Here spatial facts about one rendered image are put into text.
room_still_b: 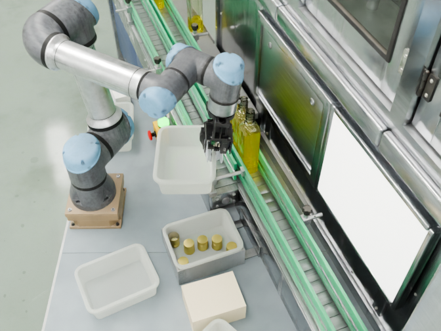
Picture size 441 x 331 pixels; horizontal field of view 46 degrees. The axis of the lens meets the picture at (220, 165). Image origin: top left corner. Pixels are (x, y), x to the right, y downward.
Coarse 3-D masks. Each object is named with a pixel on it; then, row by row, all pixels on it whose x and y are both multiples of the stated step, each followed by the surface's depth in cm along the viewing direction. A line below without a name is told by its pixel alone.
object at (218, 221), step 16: (176, 224) 168; (192, 224) 171; (208, 224) 173; (224, 224) 174; (208, 240) 172; (224, 240) 172; (240, 240) 163; (176, 256) 168; (192, 256) 168; (208, 256) 168
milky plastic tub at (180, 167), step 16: (160, 128) 156; (176, 128) 157; (192, 128) 157; (160, 144) 152; (176, 144) 161; (192, 144) 161; (160, 160) 151; (176, 160) 157; (192, 160) 157; (208, 160) 157; (160, 176) 149; (176, 176) 153; (192, 176) 153; (208, 176) 153; (176, 192) 148; (192, 192) 148; (208, 192) 148
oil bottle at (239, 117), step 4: (236, 112) 166; (236, 116) 166; (240, 116) 165; (244, 116) 165; (232, 120) 170; (236, 120) 166; (240, 120) 165; (232, 124) 171; (236, 124) 167; (232, 128) 172; (236, 128) 168; (236, 132) 169; (236, 136) 171; (236, 140) 172; (236, 144) 173; (236, 148) 175
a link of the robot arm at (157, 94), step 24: (24, 24) 134; (48, 24) 132; (48, 48) 128; (72, 48) 128; (72, 72) 129; (96, 72) 125; (120, 72) 123; (144, 72) 122; (168, 72) 122; (144, 96) 119; (168, 96) 119
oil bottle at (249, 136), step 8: (240, 128) 164; (248, 128) 161; (256, 128) 162; (240, 136) 166; (248, 136) 162; (256, 136) 164; (240, 144) 168; (248, 144) 165; (256, 144) 167; (240, 152) 171; (248, 152) 168; (256, 152) 170; (248, 160) 171; (256, 160) 172; (248, 168) 174; (256, 168) 175
